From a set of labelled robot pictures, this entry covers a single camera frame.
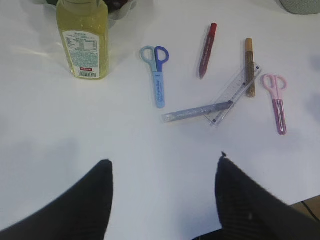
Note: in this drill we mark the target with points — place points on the pink purple scissors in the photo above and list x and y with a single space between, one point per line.
276 85

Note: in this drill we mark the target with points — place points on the clear plastic ruler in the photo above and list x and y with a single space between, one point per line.
233 92

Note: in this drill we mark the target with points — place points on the blue scissors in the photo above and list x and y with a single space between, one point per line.
156 66

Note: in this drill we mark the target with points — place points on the green woven plastic basket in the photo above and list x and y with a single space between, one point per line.
301 7

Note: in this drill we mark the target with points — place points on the red marker pen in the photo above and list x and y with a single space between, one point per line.
206 53

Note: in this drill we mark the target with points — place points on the gold glitter pen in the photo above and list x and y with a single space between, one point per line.
250 68

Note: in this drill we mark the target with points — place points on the green wavy plastic plate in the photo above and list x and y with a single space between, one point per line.
120 10

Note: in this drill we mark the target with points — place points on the yellow tea bottle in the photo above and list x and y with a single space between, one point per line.
86 51

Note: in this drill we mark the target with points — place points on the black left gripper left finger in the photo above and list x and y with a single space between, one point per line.
81 213

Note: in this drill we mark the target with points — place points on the purple grape bunch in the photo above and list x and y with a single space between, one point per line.
112 5

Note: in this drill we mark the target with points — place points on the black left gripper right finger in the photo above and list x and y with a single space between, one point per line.
247 211

